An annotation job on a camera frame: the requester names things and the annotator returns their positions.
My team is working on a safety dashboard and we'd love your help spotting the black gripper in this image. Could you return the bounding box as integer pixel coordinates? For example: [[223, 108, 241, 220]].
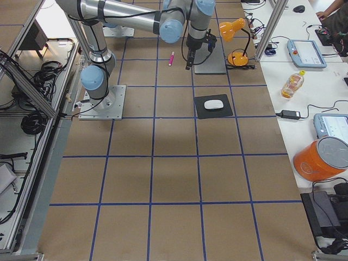
[[185, 29, 217, 70]]

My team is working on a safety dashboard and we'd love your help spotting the pink marker pen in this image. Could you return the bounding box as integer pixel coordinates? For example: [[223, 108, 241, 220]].
[[168, 51, 175, 66]]

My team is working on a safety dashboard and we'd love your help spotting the white computer mouse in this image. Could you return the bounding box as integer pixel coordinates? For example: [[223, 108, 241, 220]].
[[204, 100, 224, 110]]

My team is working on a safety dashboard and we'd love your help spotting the black mousepad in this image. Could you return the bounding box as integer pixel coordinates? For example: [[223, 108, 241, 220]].
[[194, 94, 233, 119]]

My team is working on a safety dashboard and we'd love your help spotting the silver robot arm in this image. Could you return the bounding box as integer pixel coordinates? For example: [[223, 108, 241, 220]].
[[58, 1, 225, 117]]

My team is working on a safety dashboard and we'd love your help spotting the grey closed laptop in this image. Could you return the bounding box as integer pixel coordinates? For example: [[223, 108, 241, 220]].
[[194, 41, 226, 75]]

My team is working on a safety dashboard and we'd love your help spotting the orange desk lamp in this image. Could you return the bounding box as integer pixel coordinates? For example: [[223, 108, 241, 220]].
[[219, 17, 251, 67]]

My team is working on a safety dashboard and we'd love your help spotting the orange drink bottle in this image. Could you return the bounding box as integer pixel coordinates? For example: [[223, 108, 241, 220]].
[[281, 70, 306, 98]]

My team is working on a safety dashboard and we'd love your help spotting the blue teach pendant far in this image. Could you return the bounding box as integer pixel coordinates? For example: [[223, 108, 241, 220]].
[[287, 40, 327, 69]]

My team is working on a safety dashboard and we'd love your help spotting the blue teach pendant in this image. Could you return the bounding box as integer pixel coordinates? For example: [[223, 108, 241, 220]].
[[287, 40, 327, 69], [313, 113, 347, 143]]

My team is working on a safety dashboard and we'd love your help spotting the black power adapter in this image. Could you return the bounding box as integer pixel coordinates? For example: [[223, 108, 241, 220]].
[[276, 110, 302, 120]]

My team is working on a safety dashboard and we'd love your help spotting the blue teach pendant near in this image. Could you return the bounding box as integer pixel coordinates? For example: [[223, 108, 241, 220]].
[[313, 113, 347, 143]]

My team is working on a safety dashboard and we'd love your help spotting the orange bucket with lid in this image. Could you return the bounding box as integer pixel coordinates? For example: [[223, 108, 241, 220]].
[[293, 136, 347, 181]]

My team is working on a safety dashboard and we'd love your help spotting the black lamp power cable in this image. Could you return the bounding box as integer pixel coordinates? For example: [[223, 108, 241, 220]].
[[227, 64, 258, 70]]

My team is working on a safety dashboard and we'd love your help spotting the aluminium frame post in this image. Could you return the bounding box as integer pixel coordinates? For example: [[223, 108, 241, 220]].
[[254, 0, 288, 62]]

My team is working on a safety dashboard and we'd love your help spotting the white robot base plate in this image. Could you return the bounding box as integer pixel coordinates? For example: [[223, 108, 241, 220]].
[[78, 85, 126, 120]]

